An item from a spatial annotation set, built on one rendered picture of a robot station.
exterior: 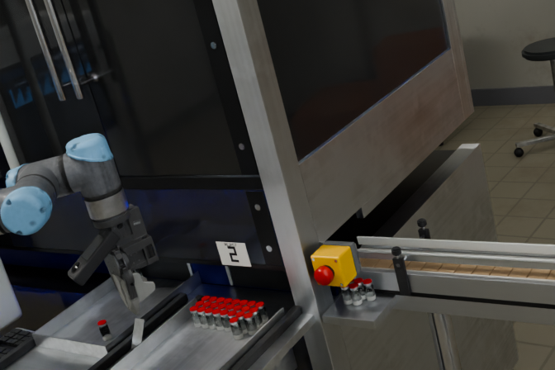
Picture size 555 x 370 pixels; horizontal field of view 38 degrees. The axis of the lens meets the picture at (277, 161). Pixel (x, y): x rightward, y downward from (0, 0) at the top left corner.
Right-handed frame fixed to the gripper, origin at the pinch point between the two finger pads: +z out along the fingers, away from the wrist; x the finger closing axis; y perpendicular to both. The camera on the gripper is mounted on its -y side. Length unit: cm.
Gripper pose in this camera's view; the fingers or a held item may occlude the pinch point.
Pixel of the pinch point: (132, 310)
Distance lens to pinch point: 163.6
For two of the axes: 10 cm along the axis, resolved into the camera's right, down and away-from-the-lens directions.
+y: 7.9, -3.7, 4.8
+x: -5.6, -1.3, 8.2
